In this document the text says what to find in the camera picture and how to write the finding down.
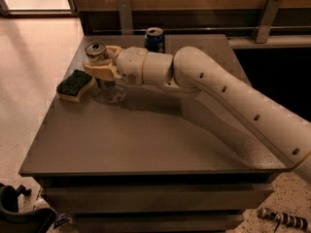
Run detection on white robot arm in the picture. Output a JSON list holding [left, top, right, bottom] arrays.
[[84, 43, 311, 183]]

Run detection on green yellow sponge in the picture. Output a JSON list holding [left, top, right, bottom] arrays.
[[56, 70, 94, 102]]

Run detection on black white striped cable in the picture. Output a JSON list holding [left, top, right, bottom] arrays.
[[257, 207, 310, 232]]

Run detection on upper grey drawer front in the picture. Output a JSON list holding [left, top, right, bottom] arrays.
[[42, 183, 273, 215]]

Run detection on grey drawer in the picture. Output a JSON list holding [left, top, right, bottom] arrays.
[[74, 215, 243, 233], [42, 183, 273, 215]]

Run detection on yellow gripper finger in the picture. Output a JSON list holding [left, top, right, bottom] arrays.
[[106, 46, 123, 61], [84, 63, 121, 82]]

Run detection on left metal bracket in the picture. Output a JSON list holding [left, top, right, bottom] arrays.
[[118, 0, 133, 35]]

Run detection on lower grey drawer front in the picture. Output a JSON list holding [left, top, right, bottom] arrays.
[[74, 215, 243, 233]]

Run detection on silver blue redbull can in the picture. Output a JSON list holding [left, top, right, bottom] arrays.
[[83, 43, 116, 90]]

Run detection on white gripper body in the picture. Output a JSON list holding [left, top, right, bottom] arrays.
[[116, 47, 148, 85]]

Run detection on black chair base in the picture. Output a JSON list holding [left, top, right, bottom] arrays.
[[0, 182, 57, 233]]

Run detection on right metal bracket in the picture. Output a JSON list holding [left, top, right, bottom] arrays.
[[252, 0, 283, 44]]

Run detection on metal bracket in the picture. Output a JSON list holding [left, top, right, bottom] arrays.
[[118, 0, 133, 35], [252, 0, 283, 44]]

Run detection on blue pepsi can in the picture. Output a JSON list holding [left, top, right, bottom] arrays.
[[145, 27, 165, 53]]

